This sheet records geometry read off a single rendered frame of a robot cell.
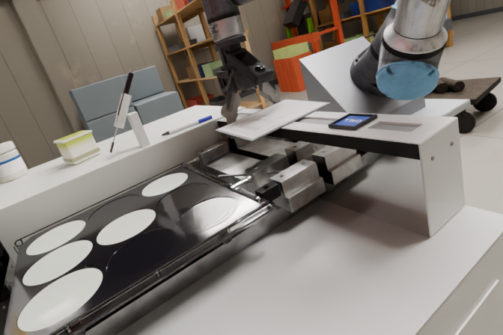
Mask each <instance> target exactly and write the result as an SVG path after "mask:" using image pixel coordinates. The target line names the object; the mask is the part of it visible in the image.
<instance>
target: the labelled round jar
mask: <svg viewBox="0 0 503 335"><path fill-rule="evenodd" d="M14 148H15V145H14V144H13V142H12V141H7V142H4V143H2V144H0V183H1V184H3V183H6V182H11V181H13V180H15V179H19V178H20V177H22V176H25V175H26V174H27V173H28V168H27V167H26V165H25V163H24V161H23V160H22V157H21V156H20V154H19V153H18V151H17V150H16V149H14Z"/></svg>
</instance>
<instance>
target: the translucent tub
mask: <svg viewBox="0 0 503 335"><path fill-rule="evenodd" d="M91 133H92V130H84V131H79V132H76V133H73V134H71V135H68V136H66V137H63V138H60V139H58V140H56V141H53V142H54V144H56V145H57V147H58V149H59V151H60V153H61V155H62V157H63V158H62V159H63V160H64V162H66V163H67V164H70V165H77V164H79V163H81V162H84V161H86V160H88V159H91V158H93V157H95V156H97V155H99V154H100V148H99V147H98V146H97V144H96V141H95V140H94V137H93V135H92V134H91Z"/></svg>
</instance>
